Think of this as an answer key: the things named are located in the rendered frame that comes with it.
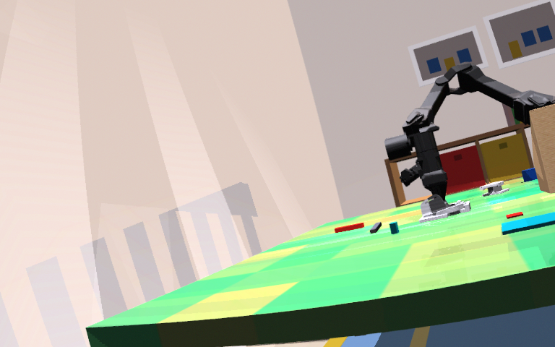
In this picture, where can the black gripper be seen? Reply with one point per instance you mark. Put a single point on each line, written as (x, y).
(434, 178)

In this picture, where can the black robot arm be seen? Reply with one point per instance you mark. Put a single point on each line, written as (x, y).
(419, 127)

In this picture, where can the red flat bar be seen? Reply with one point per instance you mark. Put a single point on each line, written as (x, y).
(348, 228)

